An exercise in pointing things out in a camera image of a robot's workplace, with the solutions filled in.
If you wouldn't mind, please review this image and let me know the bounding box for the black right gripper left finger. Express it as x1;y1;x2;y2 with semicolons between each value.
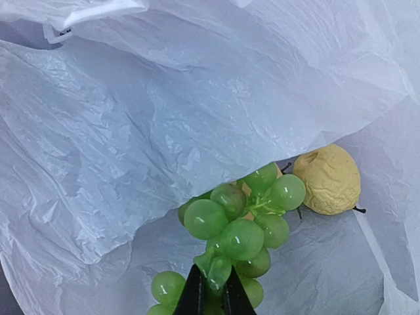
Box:
173;264;205;315

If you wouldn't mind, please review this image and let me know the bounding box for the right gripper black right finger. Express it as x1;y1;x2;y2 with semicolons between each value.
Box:
223;267;257;315

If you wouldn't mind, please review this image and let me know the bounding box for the green fruit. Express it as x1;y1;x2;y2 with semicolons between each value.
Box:
148;163;306;314

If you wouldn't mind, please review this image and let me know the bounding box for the white plastic bag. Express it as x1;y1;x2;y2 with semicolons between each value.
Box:
1;1;419;314

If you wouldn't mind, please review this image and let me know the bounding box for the peach fruit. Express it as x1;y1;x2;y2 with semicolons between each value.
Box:
276;165;287;178

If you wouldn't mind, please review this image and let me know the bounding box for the pale yellow bumpy fruit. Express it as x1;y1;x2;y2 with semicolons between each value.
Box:
292;144;362;216

